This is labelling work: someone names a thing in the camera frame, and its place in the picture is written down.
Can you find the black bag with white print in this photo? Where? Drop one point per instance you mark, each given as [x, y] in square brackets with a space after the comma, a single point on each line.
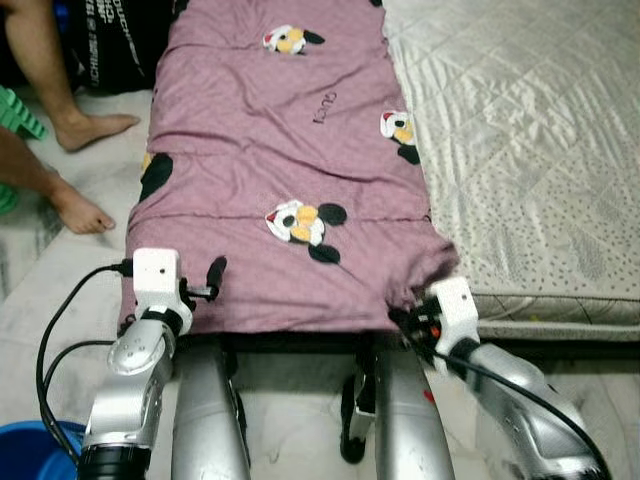
[120, 45]

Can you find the grey right robot leg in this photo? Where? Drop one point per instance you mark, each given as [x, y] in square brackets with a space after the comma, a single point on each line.
[400, 430]

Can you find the grey robot leg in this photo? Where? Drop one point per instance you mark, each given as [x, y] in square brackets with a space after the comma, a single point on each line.
[400, 430]
[210, 420]

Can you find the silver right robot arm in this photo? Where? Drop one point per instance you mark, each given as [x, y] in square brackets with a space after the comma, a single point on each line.
[530, 410]

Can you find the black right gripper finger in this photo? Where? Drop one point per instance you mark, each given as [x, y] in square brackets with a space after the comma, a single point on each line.
[400, 318]

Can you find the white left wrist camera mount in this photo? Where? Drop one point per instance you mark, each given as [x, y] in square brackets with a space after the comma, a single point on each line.
[155, 275]

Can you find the green plastic stool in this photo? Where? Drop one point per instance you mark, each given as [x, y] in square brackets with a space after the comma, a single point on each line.
[18, 112]

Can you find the bare-legged person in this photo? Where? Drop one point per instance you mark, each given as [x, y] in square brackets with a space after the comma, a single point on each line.
[30, 50]

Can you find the grey-white quilted mattress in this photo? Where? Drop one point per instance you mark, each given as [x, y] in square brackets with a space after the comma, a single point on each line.
[530, 150]

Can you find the pink cartoon-print blanket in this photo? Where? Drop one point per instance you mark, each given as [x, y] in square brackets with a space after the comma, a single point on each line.
[270, 150]

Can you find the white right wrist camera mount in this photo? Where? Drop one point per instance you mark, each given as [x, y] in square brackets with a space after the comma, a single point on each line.
[455, 305]

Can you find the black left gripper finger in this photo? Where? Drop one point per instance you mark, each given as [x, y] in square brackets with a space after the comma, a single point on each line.
[216, 273]

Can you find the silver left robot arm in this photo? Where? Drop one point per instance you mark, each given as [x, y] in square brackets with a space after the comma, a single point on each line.
[135, 390]

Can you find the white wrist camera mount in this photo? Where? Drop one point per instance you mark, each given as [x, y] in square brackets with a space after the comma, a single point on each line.
[155, 275]
[455, 305]

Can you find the grey left robot leg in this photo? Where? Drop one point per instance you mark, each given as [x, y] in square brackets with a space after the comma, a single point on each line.
[210, 420]

